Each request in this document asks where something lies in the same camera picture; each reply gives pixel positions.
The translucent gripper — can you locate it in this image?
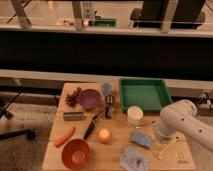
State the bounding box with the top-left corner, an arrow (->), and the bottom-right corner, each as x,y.
152,128 -> 175,158

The blue eraser block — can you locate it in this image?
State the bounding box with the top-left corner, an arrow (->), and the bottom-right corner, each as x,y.
130,131 -> 153,149

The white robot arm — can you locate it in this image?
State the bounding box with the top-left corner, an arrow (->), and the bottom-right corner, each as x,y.
153,99 -> 213,152

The blue crumpled cloth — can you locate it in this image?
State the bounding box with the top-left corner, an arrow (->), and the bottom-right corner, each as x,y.
119,146 -> 149,171

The white lidded jar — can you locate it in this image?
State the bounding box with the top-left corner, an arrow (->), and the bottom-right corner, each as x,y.
127,106 -> 143,126

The green plastic tray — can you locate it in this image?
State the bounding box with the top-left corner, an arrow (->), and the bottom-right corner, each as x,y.
119,79 -> 172,113

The wooden board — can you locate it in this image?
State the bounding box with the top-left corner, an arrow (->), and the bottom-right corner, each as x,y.
42,83 -> 196,171

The blue round brush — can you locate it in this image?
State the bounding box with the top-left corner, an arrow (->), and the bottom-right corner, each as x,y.
101,83 -> 112,96

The purple bowl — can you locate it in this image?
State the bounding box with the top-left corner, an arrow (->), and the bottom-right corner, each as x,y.
77,89 -> 101,110

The red bowl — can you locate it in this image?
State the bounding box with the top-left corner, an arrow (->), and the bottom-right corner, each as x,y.
61,139 -> 90,170

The orange carrot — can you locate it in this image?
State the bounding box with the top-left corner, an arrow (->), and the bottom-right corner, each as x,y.
54,126 -> 76,148

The bunch of dark grapes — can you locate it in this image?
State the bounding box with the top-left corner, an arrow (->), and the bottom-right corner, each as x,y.
65,87 -> 81,107

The black chair base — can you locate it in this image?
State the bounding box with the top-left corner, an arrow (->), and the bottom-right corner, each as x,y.
0,92 -> 36,141

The black office chair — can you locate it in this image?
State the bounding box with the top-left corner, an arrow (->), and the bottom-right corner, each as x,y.
130,0 -> 206,29

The green box behind glass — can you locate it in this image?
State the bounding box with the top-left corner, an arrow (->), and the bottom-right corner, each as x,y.
92,19 -> 116,27

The black handled knife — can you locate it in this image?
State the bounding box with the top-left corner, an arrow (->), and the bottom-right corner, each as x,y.
83,112 -> 102,140

